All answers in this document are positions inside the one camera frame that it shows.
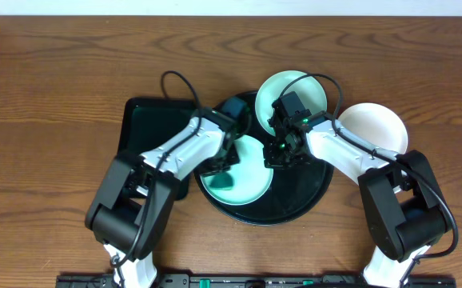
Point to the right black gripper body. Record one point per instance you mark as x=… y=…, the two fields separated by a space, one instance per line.
x=283 y=154

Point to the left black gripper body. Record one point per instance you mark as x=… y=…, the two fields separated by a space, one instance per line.
x=221 y=162

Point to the green scrubbing sponge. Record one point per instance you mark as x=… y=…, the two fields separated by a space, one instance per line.
x=221 y=181

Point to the white plate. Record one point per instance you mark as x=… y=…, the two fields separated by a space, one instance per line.
x=376 y=124

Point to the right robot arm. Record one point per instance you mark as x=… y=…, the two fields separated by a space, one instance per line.
x=407 y=216

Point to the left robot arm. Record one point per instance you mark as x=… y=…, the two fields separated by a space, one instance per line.
x=132 y=205

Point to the round black tray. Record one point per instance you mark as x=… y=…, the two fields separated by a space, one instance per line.
x=292 y=193

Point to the rectangular black tray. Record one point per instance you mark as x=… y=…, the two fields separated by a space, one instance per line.
x=149 y=122

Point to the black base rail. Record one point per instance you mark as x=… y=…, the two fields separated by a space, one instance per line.
x=187 y=281

